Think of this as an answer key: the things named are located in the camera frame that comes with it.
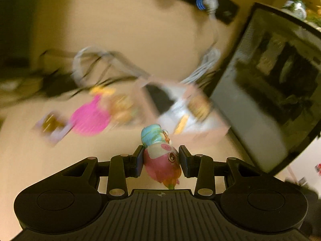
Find pink blue toy figure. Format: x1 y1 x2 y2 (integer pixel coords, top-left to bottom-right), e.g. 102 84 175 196
141 124 182 189

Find magenta mesh basket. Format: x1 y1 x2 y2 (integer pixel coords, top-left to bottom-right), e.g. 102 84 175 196
70 95 111 136

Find orange packaged bun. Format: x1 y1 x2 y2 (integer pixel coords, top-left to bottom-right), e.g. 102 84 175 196
109 94 134 125

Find pink cardboard box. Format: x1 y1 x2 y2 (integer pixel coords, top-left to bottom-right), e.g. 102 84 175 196
133 77 229 146

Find black cloth ball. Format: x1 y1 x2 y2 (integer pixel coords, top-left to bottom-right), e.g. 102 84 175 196
144 84 175 115

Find black computer tower case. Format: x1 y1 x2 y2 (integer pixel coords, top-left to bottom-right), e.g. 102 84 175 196
211 3 320 174

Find white green ornament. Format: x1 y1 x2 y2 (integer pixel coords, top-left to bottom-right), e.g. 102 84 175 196
281 0 307 20

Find thin black cables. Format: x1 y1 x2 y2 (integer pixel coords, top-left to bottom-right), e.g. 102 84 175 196
30 49 151 99

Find bundled white cable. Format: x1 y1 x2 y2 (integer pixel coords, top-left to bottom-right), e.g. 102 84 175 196
180 0 221 84

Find white looped cable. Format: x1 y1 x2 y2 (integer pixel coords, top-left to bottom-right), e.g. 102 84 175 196
72 46 151 87

